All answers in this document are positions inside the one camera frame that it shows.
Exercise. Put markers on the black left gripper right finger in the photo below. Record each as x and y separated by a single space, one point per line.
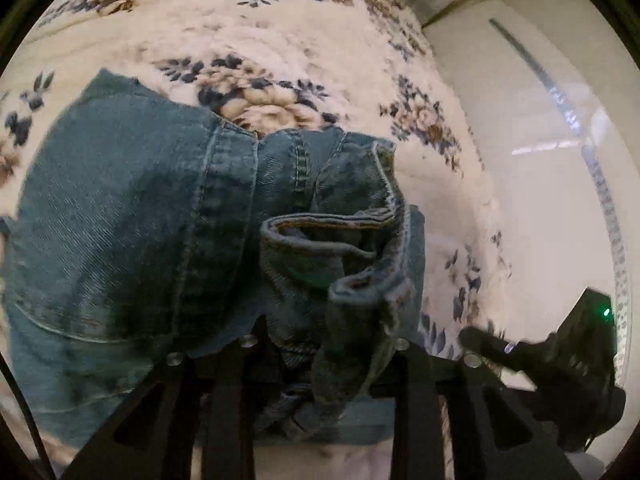
492 435

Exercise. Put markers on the floral cream bed blanket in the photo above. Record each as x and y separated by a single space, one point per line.
362 65

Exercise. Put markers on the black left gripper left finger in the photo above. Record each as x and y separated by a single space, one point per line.
210 401

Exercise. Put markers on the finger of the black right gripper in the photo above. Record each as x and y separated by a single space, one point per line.
517 356

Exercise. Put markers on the blue denim jeans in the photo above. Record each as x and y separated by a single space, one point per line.
148 227

